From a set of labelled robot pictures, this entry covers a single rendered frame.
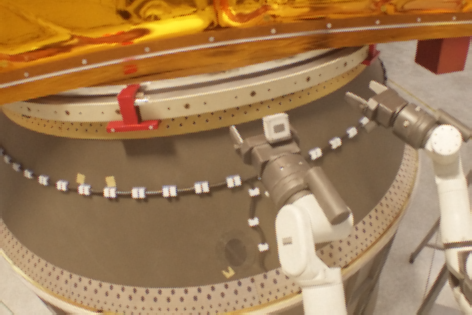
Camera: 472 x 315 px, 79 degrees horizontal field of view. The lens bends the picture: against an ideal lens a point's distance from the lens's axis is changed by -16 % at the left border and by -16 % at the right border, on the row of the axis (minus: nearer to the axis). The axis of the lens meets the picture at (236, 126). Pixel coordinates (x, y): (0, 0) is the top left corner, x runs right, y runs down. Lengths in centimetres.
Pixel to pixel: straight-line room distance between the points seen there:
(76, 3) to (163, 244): 62
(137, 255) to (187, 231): 16
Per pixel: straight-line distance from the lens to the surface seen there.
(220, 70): 80
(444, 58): 128
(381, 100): 81
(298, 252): 51
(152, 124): 77
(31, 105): 98
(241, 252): 92
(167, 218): 88
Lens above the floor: 205
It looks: 32 degrees down
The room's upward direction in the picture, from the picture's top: 5 degrees counter-clockwise
